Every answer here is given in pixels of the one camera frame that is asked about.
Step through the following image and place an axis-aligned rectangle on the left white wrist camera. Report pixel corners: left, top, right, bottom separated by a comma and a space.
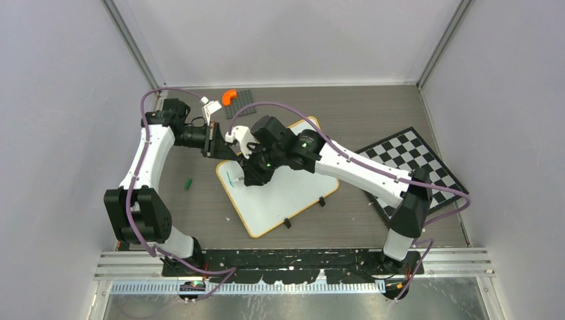
201, 96, 223, 125

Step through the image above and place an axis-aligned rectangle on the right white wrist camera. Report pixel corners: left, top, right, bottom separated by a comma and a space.
225, 125, 259, 159

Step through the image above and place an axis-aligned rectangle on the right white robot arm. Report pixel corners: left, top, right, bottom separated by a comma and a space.
225, 116, 432, 274

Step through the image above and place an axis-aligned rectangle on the green marker cap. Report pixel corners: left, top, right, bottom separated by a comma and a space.
184, 179, 193, 190

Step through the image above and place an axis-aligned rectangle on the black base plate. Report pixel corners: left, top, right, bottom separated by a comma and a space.
161, 248, 424, 285

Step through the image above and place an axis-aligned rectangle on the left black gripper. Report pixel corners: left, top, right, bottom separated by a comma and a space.
174, 121, 237, 160

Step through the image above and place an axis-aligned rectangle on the aluminium rail frame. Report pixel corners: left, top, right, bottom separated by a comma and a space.
93, 88, 496, 296

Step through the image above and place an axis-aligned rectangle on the grey studded baseplate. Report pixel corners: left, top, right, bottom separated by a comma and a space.
224, 89, 255, 119

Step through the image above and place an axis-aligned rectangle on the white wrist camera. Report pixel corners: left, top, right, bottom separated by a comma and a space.
201, 96, 223, 125
225, 125, 259, 159

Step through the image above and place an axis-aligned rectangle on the black white checkerboard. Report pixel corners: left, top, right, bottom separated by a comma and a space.
355, 127, 468, 225

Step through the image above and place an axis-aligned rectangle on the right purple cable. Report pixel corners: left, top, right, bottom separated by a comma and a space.
229, 101, 472, 302

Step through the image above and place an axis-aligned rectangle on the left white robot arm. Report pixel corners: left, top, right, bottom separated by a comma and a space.
103, 97, 237, 276

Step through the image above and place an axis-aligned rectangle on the purple cable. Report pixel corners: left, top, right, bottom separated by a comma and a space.
125, 87, 235, 303
229, 101, 472, 302

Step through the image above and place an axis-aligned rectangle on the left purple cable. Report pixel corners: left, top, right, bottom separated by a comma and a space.
125, 87, 235, 303

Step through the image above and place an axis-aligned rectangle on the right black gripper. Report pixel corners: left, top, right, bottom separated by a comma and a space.
237, 141, 284, 185

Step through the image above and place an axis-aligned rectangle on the yellow framed whiteboard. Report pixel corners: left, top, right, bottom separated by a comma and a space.
215, 115, 340, 239

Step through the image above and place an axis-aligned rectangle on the orange curved block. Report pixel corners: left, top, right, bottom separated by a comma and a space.
222, 89, 238, 107

